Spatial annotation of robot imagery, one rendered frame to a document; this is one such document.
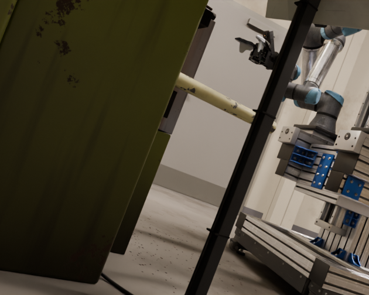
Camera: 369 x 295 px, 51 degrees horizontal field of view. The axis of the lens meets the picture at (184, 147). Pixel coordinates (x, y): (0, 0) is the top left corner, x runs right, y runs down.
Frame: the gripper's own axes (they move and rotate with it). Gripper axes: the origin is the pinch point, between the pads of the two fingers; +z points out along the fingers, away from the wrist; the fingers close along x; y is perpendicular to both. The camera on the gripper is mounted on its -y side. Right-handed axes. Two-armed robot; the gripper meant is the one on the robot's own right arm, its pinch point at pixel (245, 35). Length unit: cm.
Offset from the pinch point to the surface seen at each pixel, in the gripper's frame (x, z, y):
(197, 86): -39, 35, 38
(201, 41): -15.9, 27.6, 17.5
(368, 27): -68, 9, 7
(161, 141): -16, 28, 57
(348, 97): 176, -290, -80
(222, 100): -39, 25, 38
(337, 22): -61, 13, 7
